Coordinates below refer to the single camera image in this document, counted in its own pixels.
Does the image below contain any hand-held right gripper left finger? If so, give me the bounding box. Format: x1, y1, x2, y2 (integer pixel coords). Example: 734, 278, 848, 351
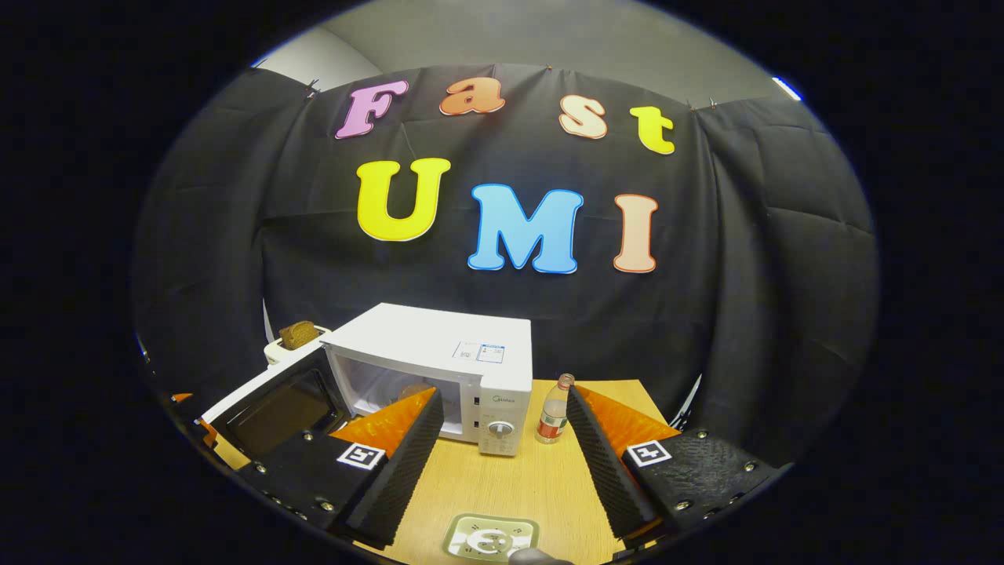
234, 386, 446, 550

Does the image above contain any clear bottle red label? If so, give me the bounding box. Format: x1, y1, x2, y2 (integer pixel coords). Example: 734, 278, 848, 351
537, 374, 576, 445

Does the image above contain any pale green rectangular plate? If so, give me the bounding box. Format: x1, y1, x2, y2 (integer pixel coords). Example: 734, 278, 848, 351
442, 512, 540, 563

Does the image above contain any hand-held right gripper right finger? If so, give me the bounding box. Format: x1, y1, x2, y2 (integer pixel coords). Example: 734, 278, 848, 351
565, 385, 787, 552

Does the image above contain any white toaster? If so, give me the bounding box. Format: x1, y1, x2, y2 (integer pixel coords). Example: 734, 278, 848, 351
264, 326, 332, 367

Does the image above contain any white microwave oven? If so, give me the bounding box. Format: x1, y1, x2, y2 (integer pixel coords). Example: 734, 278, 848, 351
202, 303, 534, 458

